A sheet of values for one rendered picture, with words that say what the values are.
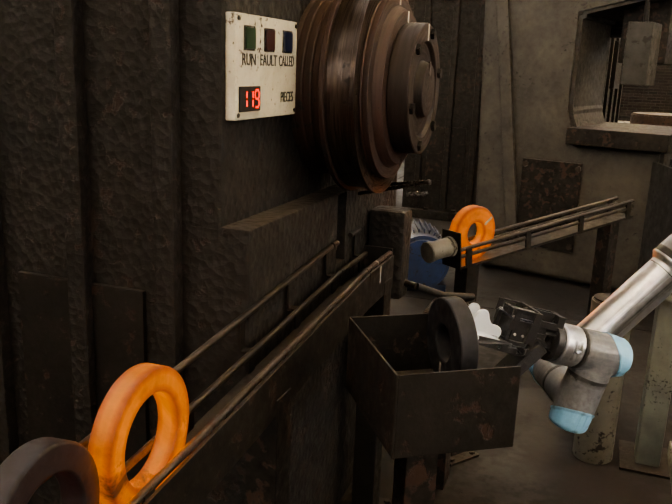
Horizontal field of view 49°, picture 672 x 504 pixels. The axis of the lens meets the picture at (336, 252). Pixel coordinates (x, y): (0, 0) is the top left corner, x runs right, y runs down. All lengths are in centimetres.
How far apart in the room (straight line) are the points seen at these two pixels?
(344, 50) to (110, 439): 89
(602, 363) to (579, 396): 7
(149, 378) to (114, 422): 7
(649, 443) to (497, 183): 231
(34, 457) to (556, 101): 379
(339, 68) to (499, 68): 296
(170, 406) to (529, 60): 360
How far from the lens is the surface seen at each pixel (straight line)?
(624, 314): 155
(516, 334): 131
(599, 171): 426
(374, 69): 152
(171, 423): 105
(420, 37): 160
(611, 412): 242
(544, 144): 434
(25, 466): 82
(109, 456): 92
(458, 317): 123
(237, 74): 131
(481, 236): 219
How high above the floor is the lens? 116
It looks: 14 degrees down
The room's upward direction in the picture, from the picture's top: 2 degrees clockwise
